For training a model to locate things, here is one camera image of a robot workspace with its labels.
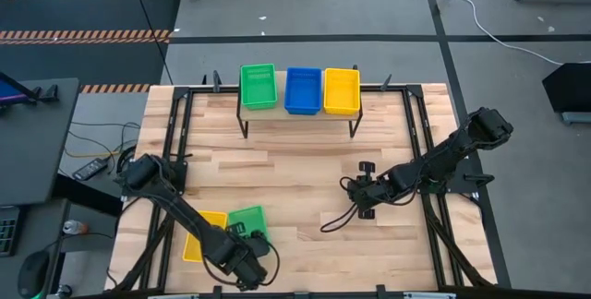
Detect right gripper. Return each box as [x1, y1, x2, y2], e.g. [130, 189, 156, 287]
[346, 161, 393, 221]

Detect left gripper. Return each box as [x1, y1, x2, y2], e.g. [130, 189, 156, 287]
[221, 221, 272, 291]

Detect green plastic basket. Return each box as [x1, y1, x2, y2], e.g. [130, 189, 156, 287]
[226, 204, 272, 245]
[239, 63, 279, 111]

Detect yellow plastic basket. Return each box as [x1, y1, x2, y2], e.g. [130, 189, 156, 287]
[323, 67, 362, 116]
[182, 209, 229, 264]

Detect blue plastic basket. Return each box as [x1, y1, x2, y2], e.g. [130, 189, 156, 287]
[283, 66, 323, 116]

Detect wooden shelf black legs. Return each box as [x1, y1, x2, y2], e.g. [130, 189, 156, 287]
[235, 64, 365, 139]

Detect black power adapter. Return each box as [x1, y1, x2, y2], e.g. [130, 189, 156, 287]
[71, 157, 110, 181]

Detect black flat box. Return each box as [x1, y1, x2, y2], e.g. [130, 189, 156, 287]
[541, 62, 591, 126]

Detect black computer mouse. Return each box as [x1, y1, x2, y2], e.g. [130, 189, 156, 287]
[17, 248, 52, 299]

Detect black side desk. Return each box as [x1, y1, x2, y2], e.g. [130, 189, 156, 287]
[0, 76, 82, 208]

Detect black keyboard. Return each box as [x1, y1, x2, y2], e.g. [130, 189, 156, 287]
[0, 206, 22, 258]

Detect black mat hazard stripes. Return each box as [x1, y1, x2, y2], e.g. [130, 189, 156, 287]
[0, 0, 182, 95]

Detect tablet with blue screen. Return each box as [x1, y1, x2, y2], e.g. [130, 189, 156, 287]
[0, 71, 36, 106]

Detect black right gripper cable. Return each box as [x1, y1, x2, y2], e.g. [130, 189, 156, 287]
[319, 201, 361, 234]

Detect black metal rig frame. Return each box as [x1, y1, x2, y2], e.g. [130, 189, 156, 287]
[103, 75, 513, 299]

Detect thin yellow cable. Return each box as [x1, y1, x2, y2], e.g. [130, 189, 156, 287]
[63, 144, 139, 160]

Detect white floor cable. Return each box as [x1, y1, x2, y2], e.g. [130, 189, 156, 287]
[446, 0, 565, 66]

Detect thin black floor cable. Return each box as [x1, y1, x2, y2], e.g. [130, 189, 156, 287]
[126, 0, 175, 87]

